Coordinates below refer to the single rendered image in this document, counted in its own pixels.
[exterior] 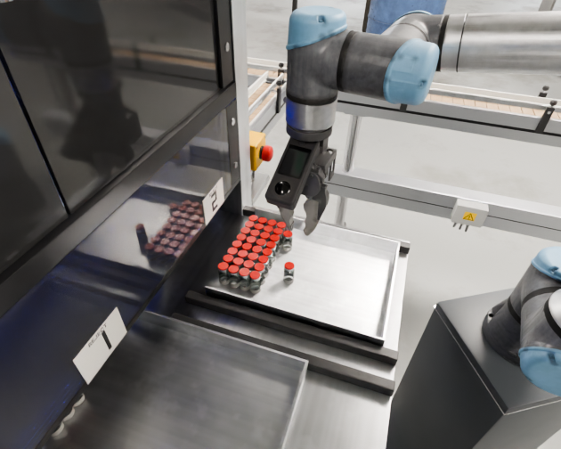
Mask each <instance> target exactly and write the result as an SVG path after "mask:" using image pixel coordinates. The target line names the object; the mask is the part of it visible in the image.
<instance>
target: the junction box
mask: <svg viewBox="0 0 561 449"><path fill-rule="evenodd" d="M488 212H489V209H488V205H487V204H483V203H478V202H473V201H469V200H461V199H457V201H456V203H455V206H454V208H453V211H452V212H451V221H452V222H454V223H458V224H463V225H471V226H474V227H479V228H481V227H482V225H483V223H484V220H485V218H486V217H487V214H488Z"/></svg>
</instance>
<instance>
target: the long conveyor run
mask: <svg viewBox="0 0 561 449"><path fill-rule="evenodd" d="M266 71H268V77H267V78H266V81H268V82H274V81H275V80H276V79H277V77H278V76H279V75H280V74H281V73H283V74H284V79H283V80H282V84H285V83H286V80H287V63H286V62H282V61H269V60H263V59H257V58H249V57H248V86H251V85H253V84H254V83H255V82H256V81H257V80H258V79H259V78H260V77H261V76H262V75H263V74H264V73H265V72H266ZM542 90H543V92H540V93H539V95H538V97H537V96H530V95H523V94H511V93H504V92H498V91H491V90H484V89H478V88H471V87H464V86H452V85H446V84H439V83H432V84H431V86H430V89H429V91H428V94H427V98H426V99H425V101H423V102H422V103H421V104H420V105H415V106H414V105H408V104H402V103H398V104H392V103H390V102H387V101H382V100H378V99H373V98H369V97H365V96H360V95H356V94H348V93H344V92H340V91H338V94H337V110H336V111H338V112H344V113H350V114H355V115H361V116H366V117H373V118H382V119H388V120H393V121H400V122H405V123H411V124H416V125H422V126H427V127H438V128H443V129H449V130H454V131H460V132H466V133H471V134H477V135H488V136H493V137H499V138H504V139H509V140H516V141H521V142H527V143H537V144H542V145H548V146H554V147H559V148H561V100H557V99H549V98H546V96H547V94H548V93H545V92H546V91H548V90H549V86H547V85H545V86H543V88H542Z"/></svg>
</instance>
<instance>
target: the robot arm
mask: <svg viewBox="0 0 561 449"><path fill-rule="evenodd" d="M286 49H287V80H286V96H285V97H284V98H283V101H284V102H285V103H286V121H287V122H286V132H287V134H288V135H289V136H290V138H289V141H288V144H287V146H286V148H285V150H284V152H283V154H282V156H281V158H280V162H279V164H278V166H277V168H276V170H275V172H274V174H273V177H272V180H271V182H270V184H269V186H268V188H267V191H266V193H265V195H264V196H265V198H266V201H267V202H268V203H269V204H273V205H275V206H277V208H278V209H279V211H280V215H281V217H282V219H283V221H284V223H285V224H286V226H287V227H288V229H289V230H290V231H293V227H294V219H293V214H294V213H295V211H294V209H295V208H296V206H297V203H298V200H299V198H300V195H301V194H302V195H304V196H305V197H306V198H307V200H306V201H305V203H304V211H305V213H306V219H305V228H304V233H305V235H306V236H308V235H310V234H311V233H312V232H313V231H314V229H315V227H316V226H317V224H318V223H319V221H320V219H321V216H322V214H323V212H324V210H325V208H326V207H327V205H328V203H329V192H328V190H327V187H328V185H327V184H325V178H326V177H327V176H328V174H329V180H328V181H330V179H331V178H332V176H333V175H334V170H335V163H336V156H337V149H333V148H330V147H328V141H329V137H330V136H331V134H332V127H333V125H334V123H335V117H336V110H337V94H338V91H340V92H344V93H348V94H356V95H360V96H365V97H369V98H373V99H378V100H382V101H387V102H390V103H392V104H398V103H402V104H408V105H414V106H415V105H420V104H421V103H422V102H423V101H425V99H426V98H427V94H428V91H429V89H430V86H431V84H432V81H433V78H434V75H435V72H436V71H437V72H466V73H497V74H529V75H560V76H561V11H552V12H496V13H468V14H438V15H432V14H431V13H429V12H425V11H413V12H407V13H405V14H404V15H402V16H400V17H399V18H397V19H396V20H395V21H394V22H393V23H392V24H391V26H390V27H389V28H388V29H387V30H385V31H384V32H383V33H382V34H381V35H378V34H371V33H365V32H359V31H353V30H351V29H347V24H346V13H345V12H344V11H342V10H341V9H338V8H334V7H331V6H323V5H310V6H304V7H300V8H298V9H296V10H295V11H293V12H292V13H291V14H290V17H289V33H288V43H287V44H286ZM330 151H332V153H331V154H330ZM332 162H333V167H332ZM331 169H332V171H331ZM483 331H484V335H485V337H486V339H487V341H488V343H489V344H490V345H491V347H492V348H493V349H494V350H495V351H496V352H497V353H498V354H499V355H500V356H501V357H503V358H504V359H505V360H507V361H508V362H510V363H512V364H514V365H516V366H518V367H520V368H521V370H522V373H523V374H524V375H525V377H526V378H527V379H528V380H529V381H531V382H532V384H533V385H535V386H536V387H538V388H541V389H542V390H544V391H547V392H549V393H550V394H553V395H556V396H561V247H557V246H556V247H547V248H545V249H542V250H541V251H539V253H538V254H537V255H536V257H534V258H533V259H532V260H531V264H530V265H529V267H528V268H527V270H526V271H525V273H524V275H523V276H522V278H521V279H520V281H519V283H518V284H517V286H516V287H515V288H514V290H513V291H512V293H511V295H510V296H509V298H506V299H505V300H503V301H501V302H500V303H499V304H497V305H496V306H493V307H492V308H491V309H490V310H489V312H488V313H487V315H486V316H485V318H484V321H483Z"/></svg>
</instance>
